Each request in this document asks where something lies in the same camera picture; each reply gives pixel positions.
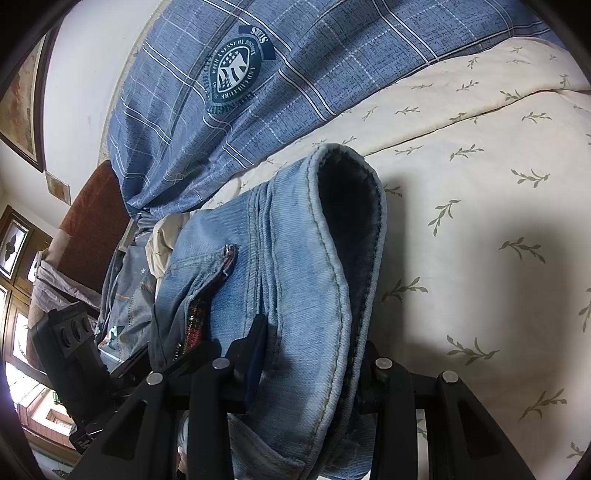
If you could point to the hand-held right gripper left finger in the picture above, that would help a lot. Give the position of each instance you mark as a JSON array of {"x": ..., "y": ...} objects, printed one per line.
[{"x": 256, "y": 364}]

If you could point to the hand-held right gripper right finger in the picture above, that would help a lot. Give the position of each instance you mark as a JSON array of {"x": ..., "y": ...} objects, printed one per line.
[{"x": 392, "y": 415}]

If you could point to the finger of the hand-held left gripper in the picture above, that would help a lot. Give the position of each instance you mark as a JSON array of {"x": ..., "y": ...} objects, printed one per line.
[{"x": 131, "y": 374}]

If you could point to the blue denim pants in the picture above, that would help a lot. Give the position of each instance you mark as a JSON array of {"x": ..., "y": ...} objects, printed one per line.
[{"x": 295, "y": 277}]

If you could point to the pale striped cloth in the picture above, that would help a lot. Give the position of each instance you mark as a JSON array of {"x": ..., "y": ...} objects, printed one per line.
[{"x": 55, "y": 286}]

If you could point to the window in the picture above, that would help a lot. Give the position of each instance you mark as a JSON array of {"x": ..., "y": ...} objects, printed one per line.
[{"x": 41, "y": 415}]

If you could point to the grey star-print cloth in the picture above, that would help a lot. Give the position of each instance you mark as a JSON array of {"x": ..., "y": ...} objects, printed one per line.
[{"x": 134, "y": 295}]

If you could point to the wooden cabinet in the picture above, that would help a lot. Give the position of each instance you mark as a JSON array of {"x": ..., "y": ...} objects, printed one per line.
[{"x": 14, "y": 249}]

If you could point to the brown headboard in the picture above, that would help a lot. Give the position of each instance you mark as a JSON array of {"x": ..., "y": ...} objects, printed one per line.
[{"x": 92, "y": 221}]

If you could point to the cream leaf-print bed sheet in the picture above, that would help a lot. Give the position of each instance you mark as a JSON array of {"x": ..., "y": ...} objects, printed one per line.
[{"x": 461, "y": 277}]

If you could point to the blue striped shirt with emblem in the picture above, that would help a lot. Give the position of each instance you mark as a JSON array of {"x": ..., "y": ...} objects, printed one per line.
[{"x": 323, "y": 69}]

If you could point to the cream leaf-print quilt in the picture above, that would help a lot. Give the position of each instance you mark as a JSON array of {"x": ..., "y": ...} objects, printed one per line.
[{"x": 485, "y": 83}]

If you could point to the small wall card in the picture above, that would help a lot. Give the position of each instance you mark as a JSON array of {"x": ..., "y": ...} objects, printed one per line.
[{"x": 57, "y": 187}]

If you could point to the framed wall picture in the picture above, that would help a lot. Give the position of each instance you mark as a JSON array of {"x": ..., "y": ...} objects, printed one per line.
[{"x": 18, "y": 106}]

